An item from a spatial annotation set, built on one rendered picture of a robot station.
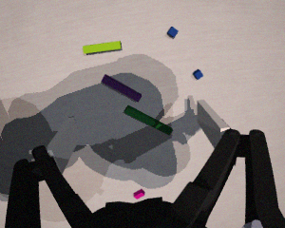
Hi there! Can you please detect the small blue cube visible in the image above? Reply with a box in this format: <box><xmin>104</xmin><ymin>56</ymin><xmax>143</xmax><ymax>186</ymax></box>
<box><xmin>193</xmin><ymin>69</ymin><xmax>204</xmax><ymax>79</ymax></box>
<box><xmin>167</xmin><ymin>27</ymin><xmax>178</xmax><ymax>37</ymax></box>

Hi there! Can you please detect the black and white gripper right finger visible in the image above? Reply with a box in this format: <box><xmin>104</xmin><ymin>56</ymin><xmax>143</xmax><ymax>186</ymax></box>
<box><xmin>151</xmin><ymin>100</ymin><xmax>285</xmax><ymax>228</ymax></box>

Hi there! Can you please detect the lime green rod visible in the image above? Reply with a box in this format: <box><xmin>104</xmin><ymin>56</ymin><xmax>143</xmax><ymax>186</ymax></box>
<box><xmin>83</xmin><ymin>41</ymin><xmax>122</xmax><ymax>54</ymax></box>

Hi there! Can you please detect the magenta rod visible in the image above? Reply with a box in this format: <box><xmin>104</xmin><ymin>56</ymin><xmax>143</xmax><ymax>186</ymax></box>
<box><xmin>134</xmin><ymin>189</ymin><xmax>144</xmax><ymax>199</ymax></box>

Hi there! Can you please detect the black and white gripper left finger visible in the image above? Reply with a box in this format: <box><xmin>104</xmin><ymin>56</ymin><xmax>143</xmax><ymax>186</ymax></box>
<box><xmin>5</xmin><ymin>117</ymin><xmax>105</xmax><ymax>228</ymax></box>

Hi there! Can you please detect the purple rod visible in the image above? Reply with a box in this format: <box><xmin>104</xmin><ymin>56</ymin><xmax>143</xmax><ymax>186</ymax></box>
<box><xmin>101</xmin><ymin>74</ymin><xmax>142</xmax><ymax>102</ymax></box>

